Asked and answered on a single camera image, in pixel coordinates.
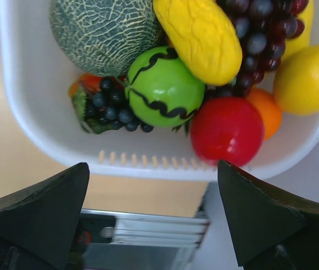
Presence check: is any dark blue grape bunch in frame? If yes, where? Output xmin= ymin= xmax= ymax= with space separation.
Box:
xmin=83 ymin=76 xmax=154 ymax=134

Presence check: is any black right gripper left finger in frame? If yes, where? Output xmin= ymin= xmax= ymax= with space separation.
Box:
xmin=0 ymin=163 xmax=89 ymax=269

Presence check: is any yellow wrinkled fruit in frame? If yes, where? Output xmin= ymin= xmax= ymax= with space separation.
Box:
xmin=153 ymin=0 xmax=242 ymax=86

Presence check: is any dark purple grape bunch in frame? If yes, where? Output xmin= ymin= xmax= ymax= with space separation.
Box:
xmin=204 ymin=1 xmax=310 ymax=100

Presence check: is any red apple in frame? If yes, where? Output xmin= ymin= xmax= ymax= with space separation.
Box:
xmin=190 ymin=97 xmax=264 ymax=167

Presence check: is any yellow lemon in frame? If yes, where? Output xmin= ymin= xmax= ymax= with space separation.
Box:
xmin=273 ymin=45 xmax=319 ymax=116

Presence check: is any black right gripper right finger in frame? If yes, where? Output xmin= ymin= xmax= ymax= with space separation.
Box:
xmin=218 ymin=160 xmax=319 ymax=269

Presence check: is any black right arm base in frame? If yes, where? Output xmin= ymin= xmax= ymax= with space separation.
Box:
xmin=65 ymin=213 xmax=116 ymax=269

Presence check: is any green netted melon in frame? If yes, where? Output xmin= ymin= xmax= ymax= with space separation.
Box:
xmin=49 ymin=0 xmax=162 ymax=77

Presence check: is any orange fruit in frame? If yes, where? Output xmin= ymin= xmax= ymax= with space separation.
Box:
xmin=246 ymin=88 xmax=282 ymax=141

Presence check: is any yellow banana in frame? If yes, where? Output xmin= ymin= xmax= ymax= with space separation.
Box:
xmin=281 ymin=0 xmax=314 ymax=62

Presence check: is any green striped watermelon ball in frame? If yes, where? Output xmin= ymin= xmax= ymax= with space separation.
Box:
xmin=125 ymin=46 xmax=205 ymax=127

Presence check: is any aluminium front rail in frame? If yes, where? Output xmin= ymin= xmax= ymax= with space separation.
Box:
xmin=80 ymin=207 xmax=209 ymax=250

